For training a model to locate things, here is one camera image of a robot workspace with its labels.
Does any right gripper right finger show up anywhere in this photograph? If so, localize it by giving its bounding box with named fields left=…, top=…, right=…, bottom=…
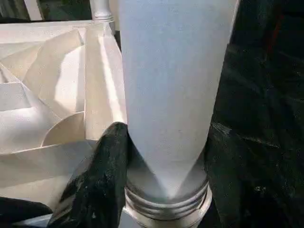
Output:
left=203, top=122, right=304, bottom=228

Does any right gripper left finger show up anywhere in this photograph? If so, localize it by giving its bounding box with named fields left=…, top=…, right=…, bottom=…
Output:
left=47, top=121, right=131, bottom=228

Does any white plastic table top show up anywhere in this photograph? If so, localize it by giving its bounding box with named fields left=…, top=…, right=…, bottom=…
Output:
left=0, top=19, right=214, bottom=228

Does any white plastic table leg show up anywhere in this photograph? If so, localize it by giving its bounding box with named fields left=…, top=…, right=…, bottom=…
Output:
left=117, top=0, right=241, bottom=217
left=91, top=0, right=114, bottom=24

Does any black work mat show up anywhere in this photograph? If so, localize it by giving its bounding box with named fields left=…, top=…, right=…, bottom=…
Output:
left=0, top=0, right=304, bottom=228

